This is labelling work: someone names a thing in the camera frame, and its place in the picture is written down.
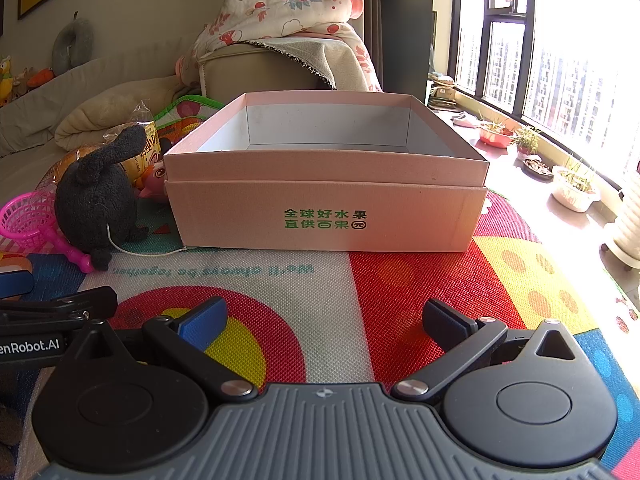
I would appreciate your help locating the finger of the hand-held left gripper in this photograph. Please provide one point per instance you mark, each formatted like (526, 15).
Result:
(75, 302)
(14, 286)

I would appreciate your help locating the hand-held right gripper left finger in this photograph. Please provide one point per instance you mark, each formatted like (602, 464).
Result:
(205, 322)

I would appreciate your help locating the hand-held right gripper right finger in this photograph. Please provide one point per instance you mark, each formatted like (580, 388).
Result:
(445, 321)

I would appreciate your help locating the pink plastic toy basket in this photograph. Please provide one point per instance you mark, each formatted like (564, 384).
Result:
(25, 220)

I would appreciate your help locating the black plush toy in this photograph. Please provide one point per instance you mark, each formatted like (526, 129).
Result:
(95, 200)

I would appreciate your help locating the pink cardboard box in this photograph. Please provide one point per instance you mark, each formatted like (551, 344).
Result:
(320, 205)

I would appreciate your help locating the clear bag of bread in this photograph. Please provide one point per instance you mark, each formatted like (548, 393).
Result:
(142, 152)

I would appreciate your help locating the colourful printed play mat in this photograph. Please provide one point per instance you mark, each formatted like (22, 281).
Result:
(310, 285)

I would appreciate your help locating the dark shallow dish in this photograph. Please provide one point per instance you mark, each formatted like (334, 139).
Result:
(538, 167)

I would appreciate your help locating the white bowl planter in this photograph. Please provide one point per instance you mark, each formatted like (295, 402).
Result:
(575, 192)

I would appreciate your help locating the red plant pot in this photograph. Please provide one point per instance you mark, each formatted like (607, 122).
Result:
(494, 134)

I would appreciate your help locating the cream duvet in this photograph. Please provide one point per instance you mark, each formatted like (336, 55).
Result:
(110, 110)

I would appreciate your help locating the small potted plant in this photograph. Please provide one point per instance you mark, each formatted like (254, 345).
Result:
(526, 141)

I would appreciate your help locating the white slipper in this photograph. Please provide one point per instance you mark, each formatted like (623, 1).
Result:
(466, 120)

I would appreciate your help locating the white ribbed pot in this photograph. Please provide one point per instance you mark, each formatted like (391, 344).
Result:
(627, 225)

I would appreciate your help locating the yellow green plush toy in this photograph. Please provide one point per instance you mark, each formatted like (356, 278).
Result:
(5, 77)

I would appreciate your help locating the orange plush toy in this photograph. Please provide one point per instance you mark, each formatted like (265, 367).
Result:
(41, 76)

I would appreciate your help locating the small cardboard box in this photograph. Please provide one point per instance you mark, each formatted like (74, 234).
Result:
(444, 93)

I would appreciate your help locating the grey neck pillow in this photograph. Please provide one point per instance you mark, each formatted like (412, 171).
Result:
(62, 45)

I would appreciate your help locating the beige sofa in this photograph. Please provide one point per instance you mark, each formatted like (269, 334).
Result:
(245, 72)

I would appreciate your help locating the grey fringed cloth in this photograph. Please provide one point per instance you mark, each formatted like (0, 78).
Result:
(300, 55)

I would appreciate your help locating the dark curtain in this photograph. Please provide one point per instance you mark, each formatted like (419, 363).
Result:
(400, 35)

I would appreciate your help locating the floral printed blanket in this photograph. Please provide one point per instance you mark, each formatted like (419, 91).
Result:
(280, 10)

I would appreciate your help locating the black window frame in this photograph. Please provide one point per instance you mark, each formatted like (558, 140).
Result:
(482, 60)

